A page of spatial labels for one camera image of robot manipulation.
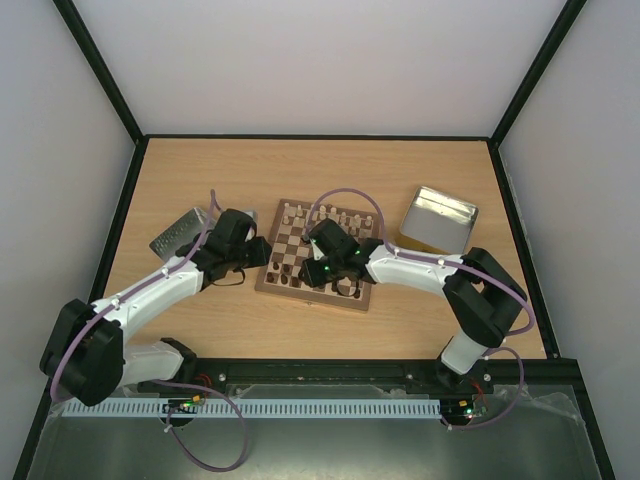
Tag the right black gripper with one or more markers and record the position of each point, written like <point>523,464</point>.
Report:
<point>310,272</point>

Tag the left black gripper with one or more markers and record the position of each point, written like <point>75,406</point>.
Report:
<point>262,257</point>

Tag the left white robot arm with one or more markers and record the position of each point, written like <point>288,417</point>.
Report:
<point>88,356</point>

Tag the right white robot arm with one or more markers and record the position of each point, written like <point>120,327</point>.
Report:
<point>483,297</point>

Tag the wooden chess board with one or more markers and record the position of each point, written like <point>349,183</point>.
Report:
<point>288,248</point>

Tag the silver tin lid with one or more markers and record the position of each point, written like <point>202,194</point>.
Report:
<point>181,232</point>

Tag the gold tin box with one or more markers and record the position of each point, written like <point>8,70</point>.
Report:
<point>436,222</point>

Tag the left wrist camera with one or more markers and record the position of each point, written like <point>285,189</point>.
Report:
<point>252,232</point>

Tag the light blue cable duct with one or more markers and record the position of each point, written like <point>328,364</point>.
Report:
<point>268,408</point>

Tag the black mounting rail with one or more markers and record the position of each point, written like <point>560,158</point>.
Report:
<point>413,376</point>

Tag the black enclosure frame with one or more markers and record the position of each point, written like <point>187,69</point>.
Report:
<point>565,20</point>

